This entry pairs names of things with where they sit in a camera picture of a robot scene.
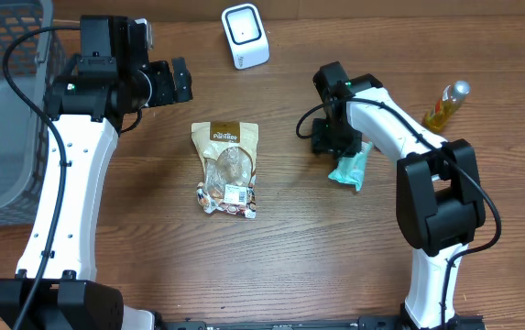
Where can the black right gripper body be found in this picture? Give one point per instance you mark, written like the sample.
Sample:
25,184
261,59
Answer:
328,141

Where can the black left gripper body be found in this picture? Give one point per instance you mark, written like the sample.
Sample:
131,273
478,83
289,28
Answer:
162,85

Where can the teal snack packet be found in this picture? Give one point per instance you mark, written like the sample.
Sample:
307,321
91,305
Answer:
351,170

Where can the brown white snack bag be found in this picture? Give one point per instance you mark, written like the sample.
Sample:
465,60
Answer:
228,153

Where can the yellow liquid bottle grey cap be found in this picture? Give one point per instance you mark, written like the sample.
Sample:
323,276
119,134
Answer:
451,100

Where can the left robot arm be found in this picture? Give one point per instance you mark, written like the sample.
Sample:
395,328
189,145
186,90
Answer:
55,285

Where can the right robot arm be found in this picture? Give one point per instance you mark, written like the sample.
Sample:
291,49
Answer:
438,203

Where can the white barcode scanner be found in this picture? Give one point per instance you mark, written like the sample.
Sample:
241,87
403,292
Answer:
245,35

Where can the grey plastic mesh basket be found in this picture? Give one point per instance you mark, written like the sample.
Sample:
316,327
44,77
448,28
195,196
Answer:
23,137

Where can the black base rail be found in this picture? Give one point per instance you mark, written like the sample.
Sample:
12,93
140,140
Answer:
289,325

